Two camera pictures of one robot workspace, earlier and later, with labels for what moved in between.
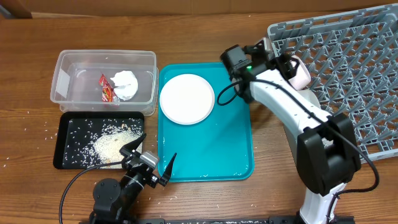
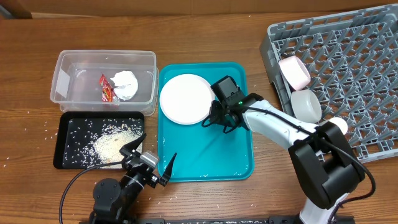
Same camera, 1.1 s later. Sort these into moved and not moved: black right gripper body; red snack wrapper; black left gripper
Moved: black right gripper body
Not moved: black left gripper; red snack wrapper
